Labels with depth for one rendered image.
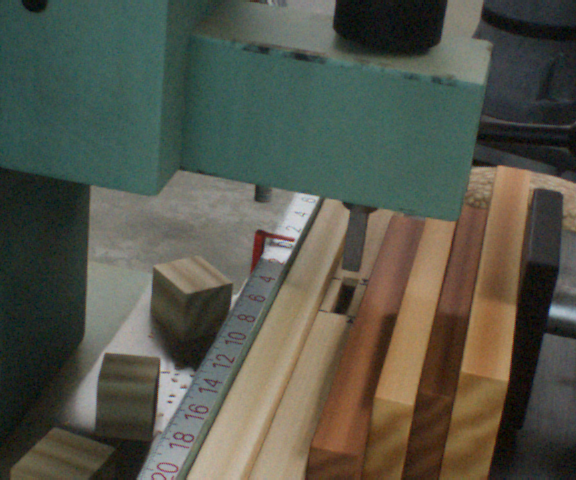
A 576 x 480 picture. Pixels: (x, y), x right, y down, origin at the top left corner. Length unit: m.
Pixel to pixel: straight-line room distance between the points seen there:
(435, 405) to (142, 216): 2.33
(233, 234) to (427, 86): 2.25
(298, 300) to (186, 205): 2.32
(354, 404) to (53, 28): 0.21
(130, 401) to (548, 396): 0.24
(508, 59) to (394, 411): 0.78
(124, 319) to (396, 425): 0.37
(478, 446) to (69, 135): 0.23
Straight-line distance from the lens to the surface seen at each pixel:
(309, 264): 0.61
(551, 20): 1.25
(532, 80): 1.25
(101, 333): 0.83
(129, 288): 0.88
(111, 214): 2.83
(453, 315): 0.59
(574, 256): 0.79
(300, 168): 0.56
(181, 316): 0.82
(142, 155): 0.54
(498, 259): 0.60
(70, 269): 0.75
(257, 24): 0.58
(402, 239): 0.66
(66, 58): 0.54
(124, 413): 0.72
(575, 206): 0.84
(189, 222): 2.81
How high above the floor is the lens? 1.23
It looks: 26 degrees down
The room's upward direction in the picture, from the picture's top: 7 degrees clockwise
